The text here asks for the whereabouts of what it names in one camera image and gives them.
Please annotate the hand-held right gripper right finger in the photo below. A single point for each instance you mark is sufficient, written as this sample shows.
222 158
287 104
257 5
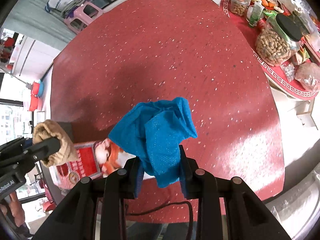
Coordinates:
183 186

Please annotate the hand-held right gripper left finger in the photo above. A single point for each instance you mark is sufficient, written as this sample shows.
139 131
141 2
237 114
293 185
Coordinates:
138 185

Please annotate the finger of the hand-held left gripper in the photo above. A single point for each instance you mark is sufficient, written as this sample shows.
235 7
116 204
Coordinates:
15 146
47 146

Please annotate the beige sock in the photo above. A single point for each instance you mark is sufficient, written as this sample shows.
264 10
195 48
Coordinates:
62 145

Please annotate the blue mesh cloth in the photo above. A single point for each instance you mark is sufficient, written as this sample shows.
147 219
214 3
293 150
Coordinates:
160 140

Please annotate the person's left hand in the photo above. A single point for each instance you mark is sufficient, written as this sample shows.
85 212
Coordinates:
16 212

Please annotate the pink printed carton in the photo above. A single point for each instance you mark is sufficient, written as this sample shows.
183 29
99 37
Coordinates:
82 165

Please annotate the red plastic bucket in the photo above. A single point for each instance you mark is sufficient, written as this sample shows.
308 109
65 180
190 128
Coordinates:
35 103

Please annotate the red plastic stool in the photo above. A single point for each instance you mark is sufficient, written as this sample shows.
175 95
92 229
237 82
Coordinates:
48 206

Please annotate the blue plastic basin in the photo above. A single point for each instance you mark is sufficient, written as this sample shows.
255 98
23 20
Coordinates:
37 87

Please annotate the red speckled tablecloth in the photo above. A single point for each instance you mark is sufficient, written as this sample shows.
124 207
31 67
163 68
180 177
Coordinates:
162 55

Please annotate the pink plastic stool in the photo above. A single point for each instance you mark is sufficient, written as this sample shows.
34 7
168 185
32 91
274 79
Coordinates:
82 17

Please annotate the folded cloths pile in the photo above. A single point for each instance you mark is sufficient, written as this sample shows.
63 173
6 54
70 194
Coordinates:
75 6

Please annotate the large peanut jar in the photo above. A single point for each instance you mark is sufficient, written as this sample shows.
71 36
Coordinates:
272 47

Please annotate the pink plastic snack bag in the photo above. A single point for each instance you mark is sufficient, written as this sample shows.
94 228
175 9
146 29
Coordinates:
308 77

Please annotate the small peanut jar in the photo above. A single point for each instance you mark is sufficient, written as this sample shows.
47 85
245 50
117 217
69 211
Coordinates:
238 6

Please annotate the green and white bottle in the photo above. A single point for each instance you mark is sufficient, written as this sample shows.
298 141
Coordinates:
256 12

